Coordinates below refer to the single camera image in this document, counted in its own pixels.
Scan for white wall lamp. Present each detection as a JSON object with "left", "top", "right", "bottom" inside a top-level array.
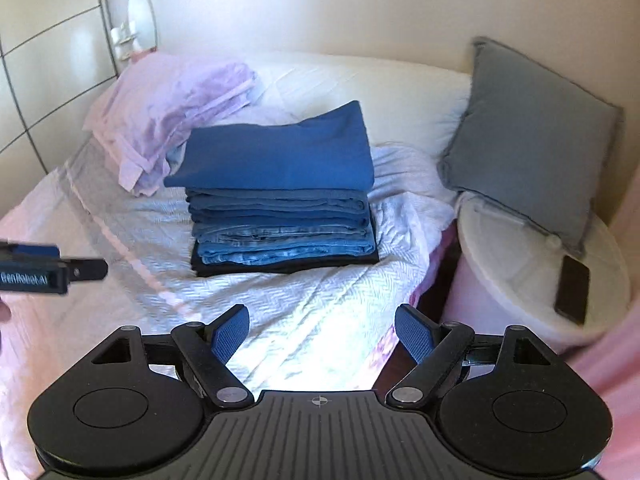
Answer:
[{"left": 110, "top": 0, "right": 158, "bottom": 62}]

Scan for white woven bedspread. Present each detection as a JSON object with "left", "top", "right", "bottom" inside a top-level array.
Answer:
[{"left": 0, "top": 140, "right": 457, "bottom": 480}]

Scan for medium blue folded jeans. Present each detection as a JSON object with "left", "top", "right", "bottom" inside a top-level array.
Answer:
[{"left": 188, "top": 207, "right": 374, "bottom": 232}]

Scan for blue cloth garment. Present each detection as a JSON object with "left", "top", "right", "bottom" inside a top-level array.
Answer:
[{"left": 163, "top": 100, "right": 376, "bottom": 192}]

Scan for dark blue folded jeans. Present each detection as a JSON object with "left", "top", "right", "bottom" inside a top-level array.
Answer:
[{"left": 185, "top": 187, "right": 371, "bottom": 214}]

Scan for white round bedside table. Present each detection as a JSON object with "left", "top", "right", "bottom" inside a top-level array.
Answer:
[{"left": 442, "top": 191, "right": 632, "bottom": 357}]

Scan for black smartphone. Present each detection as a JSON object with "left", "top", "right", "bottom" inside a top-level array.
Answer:
[{"left": 553, "top": 253, "right": 592, "bottom": 325}]

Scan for pink cloth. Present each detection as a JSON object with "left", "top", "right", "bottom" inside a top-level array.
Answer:
[{"left": 569, "top": 160, "right": 640, "bottom": 480}]

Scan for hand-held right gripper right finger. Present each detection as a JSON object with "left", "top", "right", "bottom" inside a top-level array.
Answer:
[{"left": 386, "top": 303, "right": 552, "bottom": 407}]

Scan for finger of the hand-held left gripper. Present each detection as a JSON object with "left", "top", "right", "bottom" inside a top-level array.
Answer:
[
  {"left": 61, "top": 258, "right": 110, "bottom": 282},
  {"left": 0, "top": 241, "right": 61, "bottom": 260}
]

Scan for stack of folded jeans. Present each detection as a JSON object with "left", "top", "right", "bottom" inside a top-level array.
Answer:
[{"left": 191, "top": 240, "right": 381, "bottom": 278}]

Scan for grey pillow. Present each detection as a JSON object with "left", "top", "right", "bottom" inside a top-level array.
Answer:
[{"left": 437, "top": 36, "right": 626, "bottom": 254}]

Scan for lilac clothes pile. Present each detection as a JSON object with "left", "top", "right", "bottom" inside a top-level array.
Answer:
[{"left": 82, "top": 53, "right": 258, "bottom": 198}]

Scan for light blue folded jeans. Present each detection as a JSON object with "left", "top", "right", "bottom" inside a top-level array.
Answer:
[
  {"left": 192, "top": 223, "right": 376, "bottom": 252},
  {"left": 196, "top": 241, "right": 379, "bottom": 266}
]

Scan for white wardrobe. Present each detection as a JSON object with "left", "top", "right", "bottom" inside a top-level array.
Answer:
[{"left": 0, "top": 0, "right": 122, "bottom": 211}]

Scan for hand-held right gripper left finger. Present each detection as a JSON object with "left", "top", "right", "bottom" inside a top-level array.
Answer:
[{"left": 92, "top": 304, "right": 254, "bottom": 407}]

